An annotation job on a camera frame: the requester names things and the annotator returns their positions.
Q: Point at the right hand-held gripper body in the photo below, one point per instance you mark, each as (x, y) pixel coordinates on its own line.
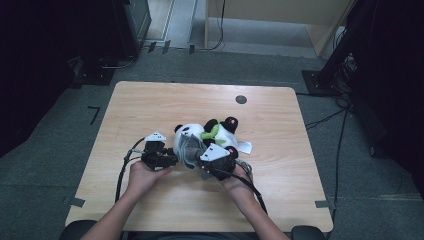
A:
(220, 165)

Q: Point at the black and white panda plush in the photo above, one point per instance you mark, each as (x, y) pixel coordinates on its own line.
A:
(226, 133)

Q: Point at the person's left hand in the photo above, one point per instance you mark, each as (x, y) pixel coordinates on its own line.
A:
(143, 180)

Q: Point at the grey tape strip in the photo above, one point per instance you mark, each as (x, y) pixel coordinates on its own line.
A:
(77, 202)
(322, 204)

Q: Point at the round dark table grommet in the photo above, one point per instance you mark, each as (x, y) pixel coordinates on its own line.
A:
(241, 99)

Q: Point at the light wooden cabinet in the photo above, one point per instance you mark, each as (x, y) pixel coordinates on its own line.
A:
(266, 8)

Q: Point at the dark equipment cabinet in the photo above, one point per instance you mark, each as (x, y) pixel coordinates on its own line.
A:
(133, 26)

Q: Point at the dark curtain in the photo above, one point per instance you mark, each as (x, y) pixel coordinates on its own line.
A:
(33, 66)
(393, 83)

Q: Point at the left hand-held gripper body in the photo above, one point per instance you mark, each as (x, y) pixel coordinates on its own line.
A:
(155, 156)

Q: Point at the black floor base plate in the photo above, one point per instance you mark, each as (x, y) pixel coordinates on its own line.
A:
(95, 77)

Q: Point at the black tape piece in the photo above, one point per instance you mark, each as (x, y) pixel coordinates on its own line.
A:
(151, 46)
(191, 49)
(166, 46)

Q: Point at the person's right hand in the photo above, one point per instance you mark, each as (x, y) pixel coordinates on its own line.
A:
(238, 183)

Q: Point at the black metal stand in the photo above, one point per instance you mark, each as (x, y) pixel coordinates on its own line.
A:
(320, 81)

